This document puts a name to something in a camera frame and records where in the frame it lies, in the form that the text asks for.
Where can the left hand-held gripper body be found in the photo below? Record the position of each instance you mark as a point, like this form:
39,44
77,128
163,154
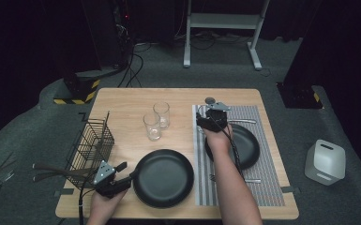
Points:
106,184

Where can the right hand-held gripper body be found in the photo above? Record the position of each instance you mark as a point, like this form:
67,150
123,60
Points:
217,120

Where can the silver table knife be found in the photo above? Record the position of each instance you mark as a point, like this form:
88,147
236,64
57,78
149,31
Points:
243,121

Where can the black plate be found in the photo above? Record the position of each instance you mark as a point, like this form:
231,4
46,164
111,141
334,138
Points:
164,178
247,146

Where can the silver fork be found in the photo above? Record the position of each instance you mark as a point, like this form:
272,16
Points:
253,181

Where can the person's right hand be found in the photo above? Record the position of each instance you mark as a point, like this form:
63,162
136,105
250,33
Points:
218,142

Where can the person's left hand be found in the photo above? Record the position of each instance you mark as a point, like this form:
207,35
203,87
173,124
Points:
101,211

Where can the grey table grommet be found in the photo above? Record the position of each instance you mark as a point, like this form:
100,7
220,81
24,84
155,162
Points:
209,100

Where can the grey tape strip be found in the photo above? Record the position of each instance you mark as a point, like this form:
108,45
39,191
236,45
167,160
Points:
63,192
290,189

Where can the grey striped placemat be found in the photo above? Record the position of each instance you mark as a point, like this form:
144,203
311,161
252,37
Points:
268,140

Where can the black pillar stand base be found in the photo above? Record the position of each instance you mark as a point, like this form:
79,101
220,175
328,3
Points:
297,97

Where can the black yellow striped stand base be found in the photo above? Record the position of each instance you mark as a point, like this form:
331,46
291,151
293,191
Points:
81,87

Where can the white box-shaped device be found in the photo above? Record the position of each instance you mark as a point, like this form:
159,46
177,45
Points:
325,162

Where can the black equipment rack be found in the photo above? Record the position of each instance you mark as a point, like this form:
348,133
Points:
106,37

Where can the white metal stand frame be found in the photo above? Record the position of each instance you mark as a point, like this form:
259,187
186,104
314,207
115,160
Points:
225,21

